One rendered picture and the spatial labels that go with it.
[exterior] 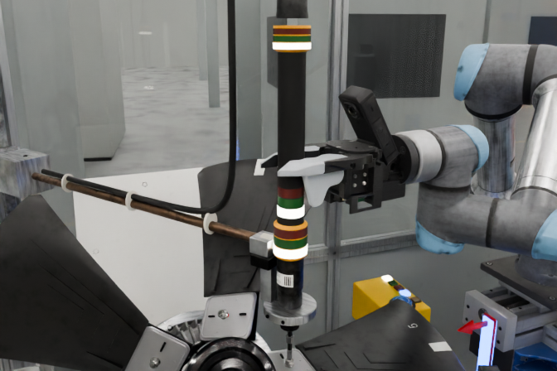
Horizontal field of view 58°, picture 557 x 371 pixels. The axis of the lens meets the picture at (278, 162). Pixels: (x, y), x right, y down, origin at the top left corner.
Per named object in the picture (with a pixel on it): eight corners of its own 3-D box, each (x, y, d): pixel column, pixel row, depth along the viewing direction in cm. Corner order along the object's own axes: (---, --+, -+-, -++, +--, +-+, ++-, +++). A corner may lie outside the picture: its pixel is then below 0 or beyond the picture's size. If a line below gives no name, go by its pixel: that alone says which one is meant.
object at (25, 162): (-9, 192, 100) (-16, 150, 97) (25, 183, 105) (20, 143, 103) (20, 202, 94) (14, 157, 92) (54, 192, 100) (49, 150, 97)
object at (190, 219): (31, 180, 95) (31, 173, 95) (39, 178, 96) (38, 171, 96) (263, 248, 66) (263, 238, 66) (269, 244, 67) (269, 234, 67)
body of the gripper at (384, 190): (347, 215, 64) (417, 199, 70) (351, 149, 61) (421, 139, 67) (312, 199, 70) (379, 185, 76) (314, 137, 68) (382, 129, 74)
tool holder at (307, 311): (240, 310, 67) (239, 242, 65) (270, 288, 73) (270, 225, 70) (297, 333, 62) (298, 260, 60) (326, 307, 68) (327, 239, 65)
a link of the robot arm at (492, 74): (524, 241, 128) (530, 70, 91) (462, 228, 136) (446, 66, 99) (532, 204, 134) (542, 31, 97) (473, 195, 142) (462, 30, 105)
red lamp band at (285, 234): (266, 234, 63) (266, 225, 63) (285, 224, 67) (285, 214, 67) (295, 243, 61) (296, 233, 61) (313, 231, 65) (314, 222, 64)
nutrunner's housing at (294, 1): (269, 330, 67) (268, -39, 55) (285, 316, 70) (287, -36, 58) (294, 339, 65) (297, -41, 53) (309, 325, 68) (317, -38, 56)
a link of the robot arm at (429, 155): (443, 134, 70) (401, 125, 76) (420, 137, 67) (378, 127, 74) (439, 186, 71) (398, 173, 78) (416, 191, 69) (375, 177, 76)
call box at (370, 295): (351, 321, 119) (352, 281, 117) (387, 313, 123) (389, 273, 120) (388, 362, 105) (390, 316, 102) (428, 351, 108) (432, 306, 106)
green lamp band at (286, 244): (266, 243, 64) (266, 235, 64) (285, 233, 67) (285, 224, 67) (295, 252, 61) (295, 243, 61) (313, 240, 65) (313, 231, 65)
